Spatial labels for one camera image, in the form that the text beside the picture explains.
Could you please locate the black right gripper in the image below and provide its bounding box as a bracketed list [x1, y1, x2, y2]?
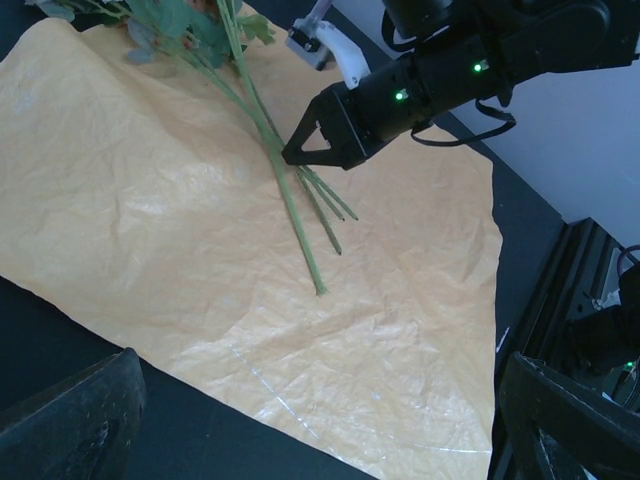
[282, 84, 388, 170]

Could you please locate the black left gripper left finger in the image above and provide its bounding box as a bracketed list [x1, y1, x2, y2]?
[1, 348, 146, 479]

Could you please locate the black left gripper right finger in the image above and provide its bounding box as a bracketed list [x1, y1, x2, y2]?
[499, 353, 639, 479]

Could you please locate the pastel artificial flower bunch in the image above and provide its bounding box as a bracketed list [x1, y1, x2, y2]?
[23, 1, 351, 295]

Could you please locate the orange wrapping paper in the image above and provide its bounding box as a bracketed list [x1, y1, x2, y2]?
[1, 19, 502, 479]

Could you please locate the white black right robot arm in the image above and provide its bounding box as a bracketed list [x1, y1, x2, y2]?
[282, 0, 639, 170]

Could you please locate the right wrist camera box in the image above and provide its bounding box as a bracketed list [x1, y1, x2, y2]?
[286, 19, 371, 90]

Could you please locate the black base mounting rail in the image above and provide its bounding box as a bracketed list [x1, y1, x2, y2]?
[501, 219, 639, 411]

